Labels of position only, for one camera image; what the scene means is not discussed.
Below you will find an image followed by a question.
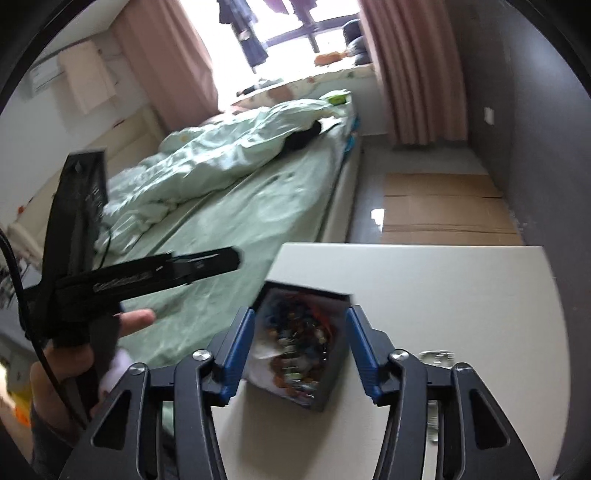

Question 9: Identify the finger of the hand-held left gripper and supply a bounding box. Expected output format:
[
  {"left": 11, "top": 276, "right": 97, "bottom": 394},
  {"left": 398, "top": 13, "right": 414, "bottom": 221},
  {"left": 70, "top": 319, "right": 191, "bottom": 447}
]
[
  {"left": 44, "top": 150, "right": 109, "bottom": 280},
  {"left": 58, "top": 247, "right": 242, "bottom": 301}
]

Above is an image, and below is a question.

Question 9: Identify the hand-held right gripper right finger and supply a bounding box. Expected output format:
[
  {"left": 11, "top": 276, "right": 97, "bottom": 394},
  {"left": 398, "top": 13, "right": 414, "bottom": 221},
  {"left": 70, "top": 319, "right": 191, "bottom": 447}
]
[{"left": 345, "top": 305, "right": 541, "bottom": 480}]

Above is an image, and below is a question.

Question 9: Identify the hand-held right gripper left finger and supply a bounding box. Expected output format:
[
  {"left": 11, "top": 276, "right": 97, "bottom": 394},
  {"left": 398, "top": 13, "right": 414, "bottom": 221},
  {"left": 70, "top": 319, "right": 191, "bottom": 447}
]
[{"left": 60, "top": 307, "right": 256, "bottom": 480}]

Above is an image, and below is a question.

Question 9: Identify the white tissue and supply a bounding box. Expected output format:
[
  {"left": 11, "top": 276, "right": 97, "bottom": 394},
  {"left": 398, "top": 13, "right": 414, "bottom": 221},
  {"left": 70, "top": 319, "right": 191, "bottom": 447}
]
[{"left": 247, "top": 339, "right": 282, "bottom": 393}]

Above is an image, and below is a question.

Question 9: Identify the black box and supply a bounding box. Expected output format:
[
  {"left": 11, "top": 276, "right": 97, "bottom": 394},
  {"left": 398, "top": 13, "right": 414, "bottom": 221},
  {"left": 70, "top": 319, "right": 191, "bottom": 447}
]
[{"left": 240, "top": 279, "right": 354, "bottom": 413}]

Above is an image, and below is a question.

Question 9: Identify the blue bead bracelet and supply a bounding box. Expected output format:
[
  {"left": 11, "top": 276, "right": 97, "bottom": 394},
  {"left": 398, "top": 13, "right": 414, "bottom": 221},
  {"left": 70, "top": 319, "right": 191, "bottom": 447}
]
[{"left": 267, "top": 294, "right": 302, "bottom": 325}]

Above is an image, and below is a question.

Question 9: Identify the person's left forearm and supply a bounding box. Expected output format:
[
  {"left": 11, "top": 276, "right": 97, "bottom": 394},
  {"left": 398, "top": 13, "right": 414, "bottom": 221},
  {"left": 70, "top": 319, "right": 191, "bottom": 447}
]
[{"left": 28, "top": 413, "right": 88, "bottom": 469}]

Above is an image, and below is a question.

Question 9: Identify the person's left hand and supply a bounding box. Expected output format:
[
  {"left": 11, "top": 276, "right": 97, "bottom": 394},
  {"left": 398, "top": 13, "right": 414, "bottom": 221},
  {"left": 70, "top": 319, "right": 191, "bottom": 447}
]
[{"left": 30, "top": 309, "right": 156, "bottom": 437}]

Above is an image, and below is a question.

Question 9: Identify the white cloth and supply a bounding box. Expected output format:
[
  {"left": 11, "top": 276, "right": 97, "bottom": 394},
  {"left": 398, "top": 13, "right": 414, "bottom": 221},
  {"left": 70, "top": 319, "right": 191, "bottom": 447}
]
[{"left": 99, "top": 348, "right": 137, "bottom": 393}]

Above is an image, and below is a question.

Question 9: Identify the beige headboard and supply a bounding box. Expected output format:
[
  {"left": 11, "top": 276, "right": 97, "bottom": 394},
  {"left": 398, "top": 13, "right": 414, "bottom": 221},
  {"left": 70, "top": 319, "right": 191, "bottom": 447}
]
[{"left": 9, "top": 105, "right": 169, "bottom": 227}]

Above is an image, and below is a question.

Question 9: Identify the white low table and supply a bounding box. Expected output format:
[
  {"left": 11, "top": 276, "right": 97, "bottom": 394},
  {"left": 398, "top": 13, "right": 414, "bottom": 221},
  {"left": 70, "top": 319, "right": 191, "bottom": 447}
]
[{"left": 210, "top": 242, "right": 571, "bottom": 480}]

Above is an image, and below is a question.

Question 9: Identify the bed with green sheet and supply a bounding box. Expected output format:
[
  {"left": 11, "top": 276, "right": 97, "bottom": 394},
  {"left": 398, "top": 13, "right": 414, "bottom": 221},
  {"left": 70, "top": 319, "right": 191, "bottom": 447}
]
[{"left": 95, "top": 113, "right": 361, "bottom": 370}]

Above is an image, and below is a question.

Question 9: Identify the light green duvet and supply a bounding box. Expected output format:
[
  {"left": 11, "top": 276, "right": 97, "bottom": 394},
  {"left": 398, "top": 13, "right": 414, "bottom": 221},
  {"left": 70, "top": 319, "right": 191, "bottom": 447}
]
[{"left": 95, "top": 98, "right": 345, "bottom": 257}]

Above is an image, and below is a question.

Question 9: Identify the white air conditioner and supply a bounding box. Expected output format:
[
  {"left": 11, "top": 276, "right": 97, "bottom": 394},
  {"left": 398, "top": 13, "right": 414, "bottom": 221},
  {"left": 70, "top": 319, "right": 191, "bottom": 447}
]
[{"left": 28, "top": 58, "right": 68, "bottom": 90}]

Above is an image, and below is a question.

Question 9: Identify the flat cardboard sheet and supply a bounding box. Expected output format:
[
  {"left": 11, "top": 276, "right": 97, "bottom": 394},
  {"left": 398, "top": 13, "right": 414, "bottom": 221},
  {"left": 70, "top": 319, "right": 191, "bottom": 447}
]
[{"left": 379, "top": 172, "right": 525, "bottom": 246}]

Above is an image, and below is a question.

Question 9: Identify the pink curtain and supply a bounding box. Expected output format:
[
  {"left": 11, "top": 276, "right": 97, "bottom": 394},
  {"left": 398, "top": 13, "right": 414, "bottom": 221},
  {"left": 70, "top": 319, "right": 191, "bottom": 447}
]
[
  {"left": 113, "top": 0, "right": 220, "bottom": 132},
  {"left": 358, "top": 0, "right": 472, "bottom": 148}
]

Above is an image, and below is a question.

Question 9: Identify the black garment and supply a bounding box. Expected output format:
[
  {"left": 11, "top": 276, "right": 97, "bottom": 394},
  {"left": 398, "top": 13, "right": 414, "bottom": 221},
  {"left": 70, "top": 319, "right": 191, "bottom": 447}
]
[{"left": 283, "top": 121, "right": 324, "bottom": 153}]

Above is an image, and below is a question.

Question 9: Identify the cartoon printed bed sheet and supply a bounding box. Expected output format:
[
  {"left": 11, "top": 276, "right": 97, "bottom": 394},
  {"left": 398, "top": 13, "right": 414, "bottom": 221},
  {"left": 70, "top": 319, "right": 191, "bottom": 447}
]
[{"left": 342, "top": 115, "right": 362, "bottom": 155}]

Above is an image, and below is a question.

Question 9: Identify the long dark hanging garment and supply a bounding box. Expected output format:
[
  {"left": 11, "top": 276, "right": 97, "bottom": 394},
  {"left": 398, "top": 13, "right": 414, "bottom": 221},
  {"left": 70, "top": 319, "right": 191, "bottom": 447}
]
[{"left": 217, "top": 0, "right": 271, "bottom": 71}]

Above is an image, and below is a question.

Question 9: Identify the printed window seat cushion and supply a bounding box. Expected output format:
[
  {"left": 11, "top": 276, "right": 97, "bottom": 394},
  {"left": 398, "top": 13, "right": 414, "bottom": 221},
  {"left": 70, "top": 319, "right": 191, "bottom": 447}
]
[{"left": 228, "top": 65, "right": 377, "bottom": 112}]

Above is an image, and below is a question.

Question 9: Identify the grey cushion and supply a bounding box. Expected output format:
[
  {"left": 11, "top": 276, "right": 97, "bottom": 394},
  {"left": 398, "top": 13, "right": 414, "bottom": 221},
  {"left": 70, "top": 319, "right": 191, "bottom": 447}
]
[{"left": 348, "top": 37, "right": 372, "bottom": 65}]

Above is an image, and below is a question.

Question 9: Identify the black cable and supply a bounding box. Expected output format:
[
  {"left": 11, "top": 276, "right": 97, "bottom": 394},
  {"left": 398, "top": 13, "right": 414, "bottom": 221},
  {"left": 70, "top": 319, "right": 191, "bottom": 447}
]
[{"left": 0, "top": 231, "right": 90, "bottom": 421}]

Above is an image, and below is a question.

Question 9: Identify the silver metal bracelet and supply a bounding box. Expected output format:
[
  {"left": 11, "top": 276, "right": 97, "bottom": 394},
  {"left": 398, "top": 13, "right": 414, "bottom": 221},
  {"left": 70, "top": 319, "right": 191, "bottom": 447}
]
[{"left": 419, "top": 351, "right": 457, "bottom": 367}]

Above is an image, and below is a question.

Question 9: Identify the window with dark frame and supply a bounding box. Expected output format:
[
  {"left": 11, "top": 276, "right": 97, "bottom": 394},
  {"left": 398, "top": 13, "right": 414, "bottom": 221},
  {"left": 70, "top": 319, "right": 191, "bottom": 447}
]
[{"left": 203, "top": 0, "right": 365, "bottom": 100}]

